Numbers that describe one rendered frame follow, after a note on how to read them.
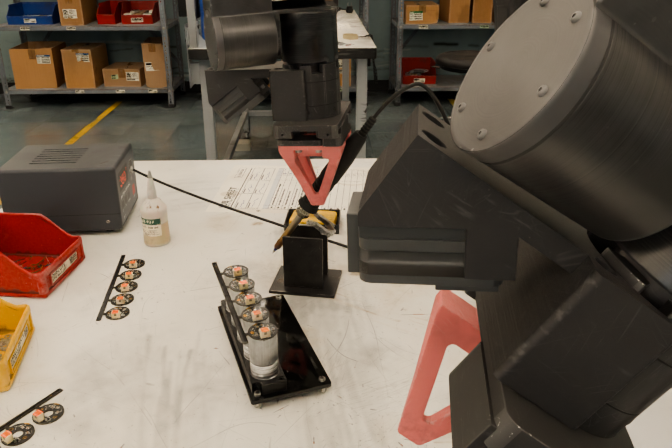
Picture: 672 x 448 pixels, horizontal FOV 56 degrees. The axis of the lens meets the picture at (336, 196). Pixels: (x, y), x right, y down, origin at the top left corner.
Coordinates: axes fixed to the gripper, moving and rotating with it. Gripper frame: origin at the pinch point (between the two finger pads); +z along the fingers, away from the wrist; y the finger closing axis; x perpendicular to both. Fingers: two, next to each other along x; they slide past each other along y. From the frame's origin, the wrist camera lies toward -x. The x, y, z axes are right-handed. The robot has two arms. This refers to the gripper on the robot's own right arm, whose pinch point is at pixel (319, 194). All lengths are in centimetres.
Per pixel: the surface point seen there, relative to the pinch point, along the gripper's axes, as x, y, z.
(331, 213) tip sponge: -1.9, -17.0, 9.7
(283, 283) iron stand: -4.6, 1.3, 10.6
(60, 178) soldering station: -35.5, -7.2, 1.1
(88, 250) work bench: -31.5, -3.8, 9.7
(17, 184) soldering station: -40.9, -5.9, 1.4
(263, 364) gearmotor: -1.6, 20.4, 7.4
